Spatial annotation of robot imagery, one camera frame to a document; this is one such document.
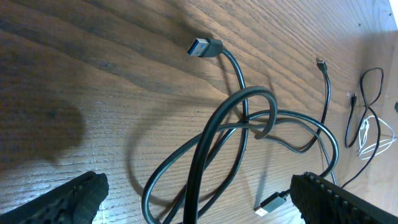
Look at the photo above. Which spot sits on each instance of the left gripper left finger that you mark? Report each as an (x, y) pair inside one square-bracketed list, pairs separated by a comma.
[(76, 201)]

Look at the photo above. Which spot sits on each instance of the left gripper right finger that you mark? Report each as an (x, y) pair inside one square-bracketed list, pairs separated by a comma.
[(320, 201)]

